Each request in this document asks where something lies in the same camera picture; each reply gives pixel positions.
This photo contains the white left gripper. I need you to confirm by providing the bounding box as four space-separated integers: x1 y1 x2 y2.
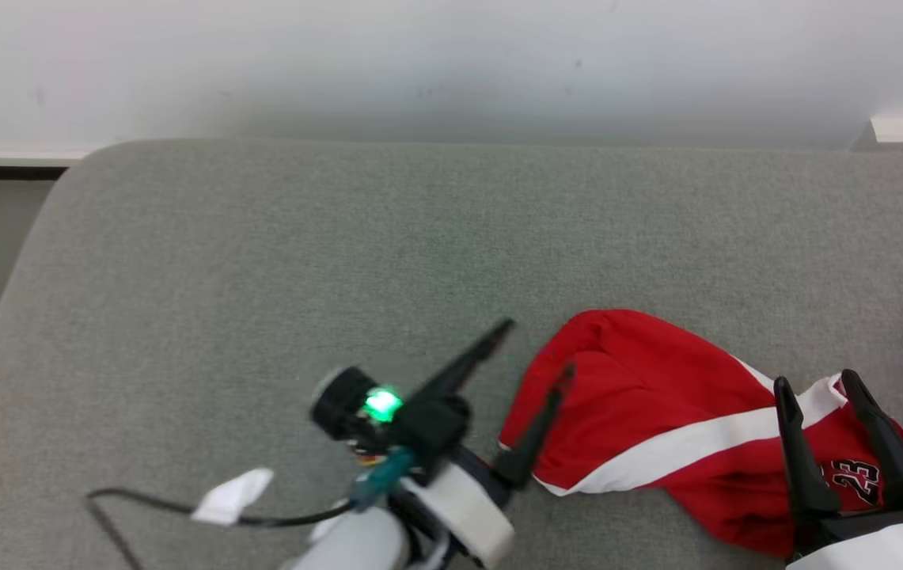
384 318 577 568

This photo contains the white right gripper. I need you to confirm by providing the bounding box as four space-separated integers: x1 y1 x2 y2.
773 369 903 570

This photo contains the red shorts wide white stripe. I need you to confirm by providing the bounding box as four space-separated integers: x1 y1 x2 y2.
497 309 903 559

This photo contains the dark baseboard strip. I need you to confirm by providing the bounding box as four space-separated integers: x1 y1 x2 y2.
0 165 66 182

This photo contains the teal cable connector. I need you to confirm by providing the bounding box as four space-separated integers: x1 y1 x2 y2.
351 447 418 509

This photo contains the white cable tag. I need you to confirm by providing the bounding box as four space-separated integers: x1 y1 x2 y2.
192 467 275 526

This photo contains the thin black cable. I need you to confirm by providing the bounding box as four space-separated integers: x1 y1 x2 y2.
87 487 357 570

